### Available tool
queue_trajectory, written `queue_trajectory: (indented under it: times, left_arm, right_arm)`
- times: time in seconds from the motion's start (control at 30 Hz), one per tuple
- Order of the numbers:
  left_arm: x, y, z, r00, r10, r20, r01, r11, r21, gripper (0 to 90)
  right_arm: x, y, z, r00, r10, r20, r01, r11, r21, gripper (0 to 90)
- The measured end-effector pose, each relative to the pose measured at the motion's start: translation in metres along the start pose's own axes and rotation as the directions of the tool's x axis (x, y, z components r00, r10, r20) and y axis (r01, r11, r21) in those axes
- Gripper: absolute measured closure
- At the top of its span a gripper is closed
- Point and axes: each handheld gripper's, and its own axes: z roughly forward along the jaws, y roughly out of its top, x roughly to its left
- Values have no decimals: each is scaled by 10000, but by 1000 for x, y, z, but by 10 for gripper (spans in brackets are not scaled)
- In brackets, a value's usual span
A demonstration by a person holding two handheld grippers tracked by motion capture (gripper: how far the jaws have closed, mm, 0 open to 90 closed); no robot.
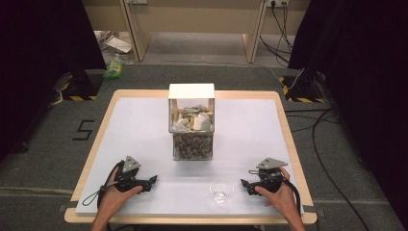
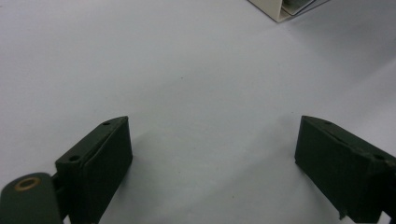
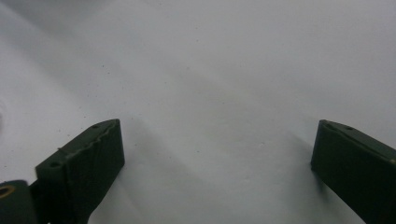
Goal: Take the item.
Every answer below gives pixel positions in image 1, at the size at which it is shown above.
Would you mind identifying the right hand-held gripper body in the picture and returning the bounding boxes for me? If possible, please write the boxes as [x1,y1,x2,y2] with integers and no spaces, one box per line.
[248,157,289,195]

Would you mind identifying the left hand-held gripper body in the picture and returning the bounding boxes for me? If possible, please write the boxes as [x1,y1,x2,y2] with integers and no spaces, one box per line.
[113,155,152,193]

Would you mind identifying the person's right hand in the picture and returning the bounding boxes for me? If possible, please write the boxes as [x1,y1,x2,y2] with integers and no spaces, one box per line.
[254,166,302,223]

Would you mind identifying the person's left hand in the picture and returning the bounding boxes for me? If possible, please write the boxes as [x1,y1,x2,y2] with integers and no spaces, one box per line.
[96,176,143,222]

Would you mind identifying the clear plastic cup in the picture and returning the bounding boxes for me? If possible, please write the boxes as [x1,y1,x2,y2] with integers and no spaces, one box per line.
[209,175,236,207]

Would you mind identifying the wooden table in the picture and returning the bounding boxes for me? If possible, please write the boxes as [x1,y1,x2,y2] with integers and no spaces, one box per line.
[64,89,319,225]

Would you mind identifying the white table mat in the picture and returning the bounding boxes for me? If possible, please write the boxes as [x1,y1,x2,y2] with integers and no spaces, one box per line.
[74,96,305,217]

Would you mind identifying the pile of dark tea bags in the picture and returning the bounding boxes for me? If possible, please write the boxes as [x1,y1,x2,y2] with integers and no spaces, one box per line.
[173,132,214,161]

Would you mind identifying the clear storage box white lid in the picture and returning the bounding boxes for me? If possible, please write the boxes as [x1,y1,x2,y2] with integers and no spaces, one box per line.
[167,83,217,162]

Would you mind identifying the pile of white tea bags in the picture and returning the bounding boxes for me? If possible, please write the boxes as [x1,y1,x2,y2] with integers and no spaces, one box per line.
[171,105,215,133]

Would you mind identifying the black stand base striped tape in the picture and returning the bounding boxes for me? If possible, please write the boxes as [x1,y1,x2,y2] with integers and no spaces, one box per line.
[52,68,105,102]
[278,67,325,104]

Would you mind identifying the green wet wipes packet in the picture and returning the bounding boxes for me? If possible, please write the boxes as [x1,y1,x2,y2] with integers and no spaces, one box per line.
[102,53,127,80]

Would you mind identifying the crumpled white papers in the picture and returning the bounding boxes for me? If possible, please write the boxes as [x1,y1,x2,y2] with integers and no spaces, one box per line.
[94,30,136,55]

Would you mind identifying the black curtain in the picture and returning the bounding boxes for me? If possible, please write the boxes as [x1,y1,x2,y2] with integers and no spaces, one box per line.
[0,0,108,163]
[287,0,408,222]

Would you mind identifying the light wooden desk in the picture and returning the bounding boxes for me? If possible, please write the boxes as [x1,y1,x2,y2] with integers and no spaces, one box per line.
[81,0,311,64]

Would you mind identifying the white power strip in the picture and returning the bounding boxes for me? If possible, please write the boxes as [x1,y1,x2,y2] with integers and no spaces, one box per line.
[265,0,291,8]

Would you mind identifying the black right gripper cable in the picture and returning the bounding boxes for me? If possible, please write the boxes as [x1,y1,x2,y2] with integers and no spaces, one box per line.
[281,177,303,216]

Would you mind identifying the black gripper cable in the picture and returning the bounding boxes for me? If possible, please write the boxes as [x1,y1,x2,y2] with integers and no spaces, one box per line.
[281,177,303,216]
[82,160,125,207]

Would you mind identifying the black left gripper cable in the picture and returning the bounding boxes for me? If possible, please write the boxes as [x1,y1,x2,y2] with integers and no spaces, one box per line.
[82,160,125,207]

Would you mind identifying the black floor cables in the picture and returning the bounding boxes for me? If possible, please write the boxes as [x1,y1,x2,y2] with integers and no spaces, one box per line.
[258,1,373,231]

